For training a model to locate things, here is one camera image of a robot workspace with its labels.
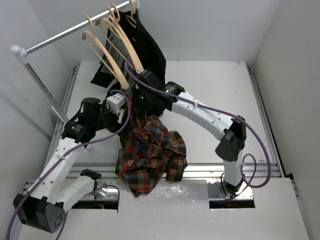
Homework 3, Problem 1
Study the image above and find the white front cover board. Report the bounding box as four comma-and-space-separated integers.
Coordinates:
19, 178, 309, 240

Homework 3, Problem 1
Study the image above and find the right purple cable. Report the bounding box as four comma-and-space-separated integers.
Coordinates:
123, 59, 271, 201

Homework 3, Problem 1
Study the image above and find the grey pleated skirt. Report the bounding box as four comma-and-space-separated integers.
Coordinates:
100, 26, 132, 77

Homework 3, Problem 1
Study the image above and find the black hanging garment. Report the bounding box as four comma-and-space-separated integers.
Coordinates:
90, 11, 166, 90

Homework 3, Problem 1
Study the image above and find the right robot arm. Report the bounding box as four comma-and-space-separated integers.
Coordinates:
132, 69, 247, 197

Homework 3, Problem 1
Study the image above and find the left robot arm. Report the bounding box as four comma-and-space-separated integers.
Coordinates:
13, 93, 130, 233

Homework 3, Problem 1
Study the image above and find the metal rack upright pole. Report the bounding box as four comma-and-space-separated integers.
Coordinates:
24, 63, 69, 123

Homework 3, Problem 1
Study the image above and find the aluminium mounting rail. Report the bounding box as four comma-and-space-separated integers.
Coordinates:
67, 162, 268, 186

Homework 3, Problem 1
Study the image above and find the beige hanger under black garment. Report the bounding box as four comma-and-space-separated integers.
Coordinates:
124, 0, 137, 29

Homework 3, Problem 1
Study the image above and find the beige hanger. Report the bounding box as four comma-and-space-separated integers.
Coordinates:
124, 0, 137, 29
95, 4, 144, 73
106, 3, 144, 73
82, 15, 129, 90

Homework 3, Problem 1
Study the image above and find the metal clothes rack rail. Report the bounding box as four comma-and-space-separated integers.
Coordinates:
9, 0, 140, 65

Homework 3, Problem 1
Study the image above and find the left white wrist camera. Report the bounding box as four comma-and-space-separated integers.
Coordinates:
105, 93, 126, 115

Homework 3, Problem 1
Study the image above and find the plaid flannel shirt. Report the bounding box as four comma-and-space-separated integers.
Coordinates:
115, 111, 188, 197

